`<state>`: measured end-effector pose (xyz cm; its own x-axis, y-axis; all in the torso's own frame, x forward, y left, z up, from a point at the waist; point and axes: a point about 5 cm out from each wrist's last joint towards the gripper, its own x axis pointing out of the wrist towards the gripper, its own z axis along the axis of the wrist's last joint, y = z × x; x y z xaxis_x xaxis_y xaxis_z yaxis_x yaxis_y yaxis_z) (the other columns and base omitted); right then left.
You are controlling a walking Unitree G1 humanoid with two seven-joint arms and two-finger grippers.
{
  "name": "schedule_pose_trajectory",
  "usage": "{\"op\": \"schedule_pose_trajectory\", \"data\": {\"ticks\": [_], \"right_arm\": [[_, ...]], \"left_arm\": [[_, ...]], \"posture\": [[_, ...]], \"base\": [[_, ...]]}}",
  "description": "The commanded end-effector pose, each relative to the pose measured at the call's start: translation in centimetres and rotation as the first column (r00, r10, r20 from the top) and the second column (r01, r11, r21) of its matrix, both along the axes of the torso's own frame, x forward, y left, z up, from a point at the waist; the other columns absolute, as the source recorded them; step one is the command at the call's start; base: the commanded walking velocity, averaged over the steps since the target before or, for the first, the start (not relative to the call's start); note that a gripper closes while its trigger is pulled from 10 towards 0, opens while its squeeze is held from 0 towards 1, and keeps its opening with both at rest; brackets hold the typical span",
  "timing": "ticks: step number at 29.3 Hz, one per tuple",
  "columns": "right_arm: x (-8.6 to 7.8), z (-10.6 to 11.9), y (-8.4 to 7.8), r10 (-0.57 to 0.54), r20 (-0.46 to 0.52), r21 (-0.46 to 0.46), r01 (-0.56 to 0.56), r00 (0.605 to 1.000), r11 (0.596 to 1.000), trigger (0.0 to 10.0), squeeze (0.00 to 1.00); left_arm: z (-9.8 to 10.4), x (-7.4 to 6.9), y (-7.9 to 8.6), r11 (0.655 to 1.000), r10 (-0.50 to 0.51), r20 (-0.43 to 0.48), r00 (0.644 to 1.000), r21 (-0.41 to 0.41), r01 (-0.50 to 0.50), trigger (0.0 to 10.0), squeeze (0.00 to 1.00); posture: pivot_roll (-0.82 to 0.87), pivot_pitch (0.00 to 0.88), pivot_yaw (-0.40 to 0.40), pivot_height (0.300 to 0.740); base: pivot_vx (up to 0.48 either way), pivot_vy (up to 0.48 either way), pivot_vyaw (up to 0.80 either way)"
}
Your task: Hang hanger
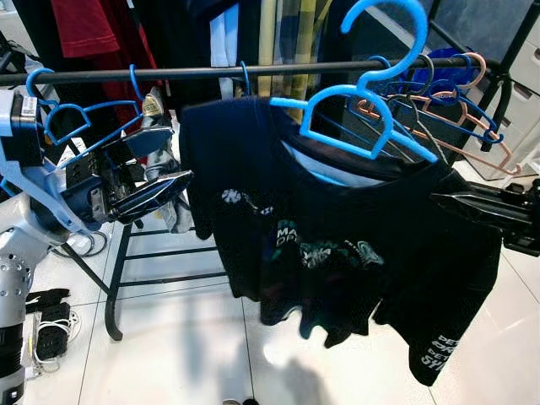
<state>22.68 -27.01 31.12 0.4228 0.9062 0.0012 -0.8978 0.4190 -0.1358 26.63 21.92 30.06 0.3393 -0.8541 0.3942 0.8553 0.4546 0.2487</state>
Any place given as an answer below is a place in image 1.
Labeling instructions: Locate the black T-shirt green white print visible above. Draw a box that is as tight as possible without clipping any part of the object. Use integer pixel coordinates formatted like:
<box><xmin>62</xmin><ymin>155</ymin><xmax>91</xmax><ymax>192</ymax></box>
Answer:
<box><xmin>180</xmin><ymin>95</ymin><xmax>505</xmax><ymax>387</ymax></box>

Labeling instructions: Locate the yellow plaid garment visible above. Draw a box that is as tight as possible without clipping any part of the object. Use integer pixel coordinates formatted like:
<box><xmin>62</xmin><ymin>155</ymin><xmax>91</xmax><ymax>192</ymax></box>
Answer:
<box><xmin>257</xmin><ymin>0</ymin><xmax>338</xmax><ymax>100</ymax></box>

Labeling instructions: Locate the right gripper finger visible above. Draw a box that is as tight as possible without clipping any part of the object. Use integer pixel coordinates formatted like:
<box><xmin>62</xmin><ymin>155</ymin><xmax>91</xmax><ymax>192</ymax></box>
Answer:
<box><xmin>462</xmin><ymin>216</ymin><xmax>540</xmax><ymax>257</ymax></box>
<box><xmin>430</xmin><ymin>191</ymin><xmax>540</xmax><ymax>225</ymax></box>

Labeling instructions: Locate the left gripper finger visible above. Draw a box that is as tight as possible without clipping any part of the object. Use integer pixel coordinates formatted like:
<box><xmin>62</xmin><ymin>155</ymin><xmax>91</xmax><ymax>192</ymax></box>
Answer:
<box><xmin>103</xmin><ymin>127</ymin><xmax>175</xmax><ymax>165</ymax></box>
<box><xmin>114</xmin><ymin>171</ymin><xmax>194</xmax><ymax>224</ymax></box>

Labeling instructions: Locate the white light blue garment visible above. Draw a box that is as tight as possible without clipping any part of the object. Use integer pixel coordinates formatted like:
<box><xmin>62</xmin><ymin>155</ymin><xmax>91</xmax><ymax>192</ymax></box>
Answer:
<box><xmin>209</xmin><ymin>0</ymin><xmax>244</xmax><ymax>100</ymax></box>

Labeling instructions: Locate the black charger white cable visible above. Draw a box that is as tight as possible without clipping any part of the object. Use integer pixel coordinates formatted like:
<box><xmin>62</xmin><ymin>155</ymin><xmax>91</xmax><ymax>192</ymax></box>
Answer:
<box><xmin>32</xmin><ymin>302</ymin><xmax>78</xmax><ymax>374</ymax></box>

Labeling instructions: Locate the white drawer cabinet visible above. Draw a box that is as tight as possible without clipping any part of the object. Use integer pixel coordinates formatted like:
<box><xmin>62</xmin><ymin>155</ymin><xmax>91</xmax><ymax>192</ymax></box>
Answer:
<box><xmin>485</xmin><ymin>25</ymin><xmax>540</xmax><ymax>182</ymax></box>

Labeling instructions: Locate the black strap handle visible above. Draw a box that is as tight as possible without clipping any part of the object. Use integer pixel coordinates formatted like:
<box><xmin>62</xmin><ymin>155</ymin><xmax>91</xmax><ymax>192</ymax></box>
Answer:
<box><xmin>25</xmin><ymin>288</ymin><xmax>73</xmax><ymax>309</ymax></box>

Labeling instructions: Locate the black metal clothes rack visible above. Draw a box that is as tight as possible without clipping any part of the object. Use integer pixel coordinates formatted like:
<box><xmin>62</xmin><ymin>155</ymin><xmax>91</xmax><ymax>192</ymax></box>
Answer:
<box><xmin>0</xmin><ymin>0</ymin><xmax>540</xmax><ymax>343</ymax></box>

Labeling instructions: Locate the grey metal hanger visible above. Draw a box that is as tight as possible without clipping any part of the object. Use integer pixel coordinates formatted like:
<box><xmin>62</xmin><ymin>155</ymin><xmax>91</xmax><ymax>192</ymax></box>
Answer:
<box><xmin>386</xmin><ymin>53</ymin><xmax>463</xmax><ymax>163</ymax></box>

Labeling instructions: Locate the grey garment gold label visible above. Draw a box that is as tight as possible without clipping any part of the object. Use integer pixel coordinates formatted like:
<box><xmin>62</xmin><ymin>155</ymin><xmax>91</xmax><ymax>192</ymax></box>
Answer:
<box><xmin>139</xmin><ymin>84</ymin><xmax>193</xmax><ymax>233</ymax></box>

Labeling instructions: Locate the dark blue fabric item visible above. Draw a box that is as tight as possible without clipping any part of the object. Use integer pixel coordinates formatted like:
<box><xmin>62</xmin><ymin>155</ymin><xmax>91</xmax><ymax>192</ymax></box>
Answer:
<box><xmin>409</xmin><ymin>69</ymin><xmax>475</xmax><ymax>95</ymax></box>

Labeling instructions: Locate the grey cable coil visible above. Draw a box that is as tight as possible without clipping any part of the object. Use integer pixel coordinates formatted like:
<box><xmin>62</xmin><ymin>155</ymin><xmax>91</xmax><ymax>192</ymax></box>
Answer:
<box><xmin>52</xmin><ymin>229</ymin><xmax>111</xmax><ymax>259</ymax></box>

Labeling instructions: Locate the black hanging garment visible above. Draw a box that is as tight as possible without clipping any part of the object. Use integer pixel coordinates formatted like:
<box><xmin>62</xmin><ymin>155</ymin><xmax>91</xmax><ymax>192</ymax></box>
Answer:
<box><xmin>131</xmin><ymin>0</ymin><xmax>262</xmax><ymax>111</ymax></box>

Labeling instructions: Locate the red hanging garment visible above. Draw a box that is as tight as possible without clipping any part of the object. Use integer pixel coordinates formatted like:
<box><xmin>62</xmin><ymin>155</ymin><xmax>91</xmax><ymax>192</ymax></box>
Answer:
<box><xmin>49</xmin><ymin>0</ymin><xmax>157</xmax><ymax>77</ymax></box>

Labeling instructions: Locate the blue plastic clothes hanger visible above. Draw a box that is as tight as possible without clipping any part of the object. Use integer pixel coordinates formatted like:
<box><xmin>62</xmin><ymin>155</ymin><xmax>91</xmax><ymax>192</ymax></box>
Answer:
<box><xmin>270</xmin><ymin>0</ymin><xmax>440</xmax><ymax>165</ymax></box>

